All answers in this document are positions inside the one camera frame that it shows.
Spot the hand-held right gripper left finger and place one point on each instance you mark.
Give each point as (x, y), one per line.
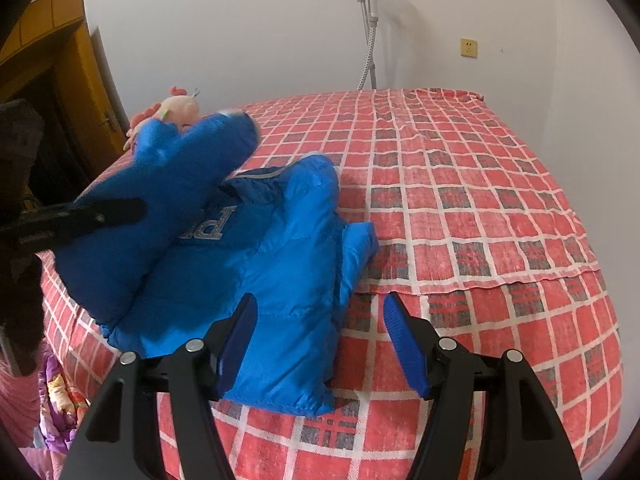
(236, 347)

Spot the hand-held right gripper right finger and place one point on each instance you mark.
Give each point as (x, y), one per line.
(405, 345)

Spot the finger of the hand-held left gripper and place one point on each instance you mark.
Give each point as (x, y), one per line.
(105, 215)

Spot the blue puffer jacket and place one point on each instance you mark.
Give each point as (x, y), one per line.
(280, 260)

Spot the person's left forearm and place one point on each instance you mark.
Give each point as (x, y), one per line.
(17, 310)

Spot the pink plush toy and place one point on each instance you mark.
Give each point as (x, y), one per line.
(177, 107)

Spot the wooden door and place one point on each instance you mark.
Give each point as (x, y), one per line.
(85, 75)

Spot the red checked blanket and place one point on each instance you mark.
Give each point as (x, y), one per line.
(475, 210)

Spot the purple floral cloth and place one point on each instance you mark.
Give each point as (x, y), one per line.
(62, 400)

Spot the pink cloth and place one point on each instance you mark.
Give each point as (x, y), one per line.
(20, 410)

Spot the yellow wall socket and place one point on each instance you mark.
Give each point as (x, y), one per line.
(468, 47)

